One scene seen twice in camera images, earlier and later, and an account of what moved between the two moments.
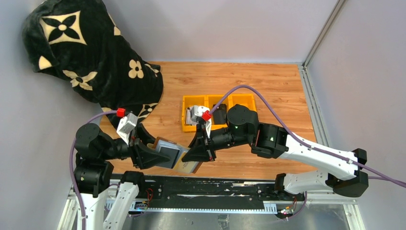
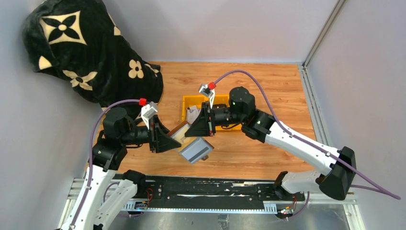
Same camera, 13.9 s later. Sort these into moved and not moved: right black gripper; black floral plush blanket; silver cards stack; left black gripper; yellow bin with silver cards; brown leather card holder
Moved: brown leather card holder; right black gripper; left black gripper
Not moved: yellow bin with silver cards; black floral plush blanket; silver cards stack
